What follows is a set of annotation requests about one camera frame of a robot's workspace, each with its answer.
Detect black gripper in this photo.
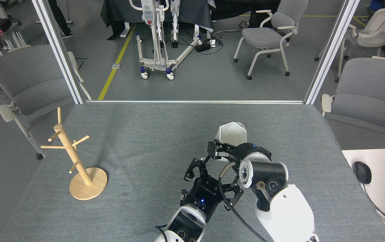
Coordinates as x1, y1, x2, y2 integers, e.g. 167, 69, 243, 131
208, 141, 272, 165
180, 157, 244, 222

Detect white faceted cup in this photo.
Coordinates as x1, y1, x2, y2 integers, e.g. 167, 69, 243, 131
215, 122, 247, 162

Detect wooden cup rack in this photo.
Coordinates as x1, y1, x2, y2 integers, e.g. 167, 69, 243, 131
41, 107, 108, 201

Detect silver crossbar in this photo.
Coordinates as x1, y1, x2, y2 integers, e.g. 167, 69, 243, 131
85, 100, 304, 105

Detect power strip with plugs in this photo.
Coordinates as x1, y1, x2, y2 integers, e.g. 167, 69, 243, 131
195, 40, 217, 52

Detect black computer mouse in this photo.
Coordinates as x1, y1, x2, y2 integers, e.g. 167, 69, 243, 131
352, 161, 372, 184

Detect white stand on wheels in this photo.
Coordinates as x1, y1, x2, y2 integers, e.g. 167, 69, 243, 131
128, 0, 203, 80

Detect black cloth-covered table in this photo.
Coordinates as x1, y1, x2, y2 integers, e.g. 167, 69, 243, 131
101, 0, 215, 40

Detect cream mesh-back chair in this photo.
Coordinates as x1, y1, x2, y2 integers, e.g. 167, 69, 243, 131
315, 7, 385, 83

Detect person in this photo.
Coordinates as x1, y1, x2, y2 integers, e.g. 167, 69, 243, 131
47, 0, 74, 39

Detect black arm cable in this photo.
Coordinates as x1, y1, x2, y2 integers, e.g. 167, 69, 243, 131
218, 161, 267, 242

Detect grey chair with cream frame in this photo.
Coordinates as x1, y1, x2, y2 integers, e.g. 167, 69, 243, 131
321, 56, 385, 148
234, 0, 309, 80
0, 44, 92, 160

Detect silver post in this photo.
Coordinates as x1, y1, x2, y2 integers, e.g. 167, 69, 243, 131
32, 0, 87, 105
304, 0, 361, 105

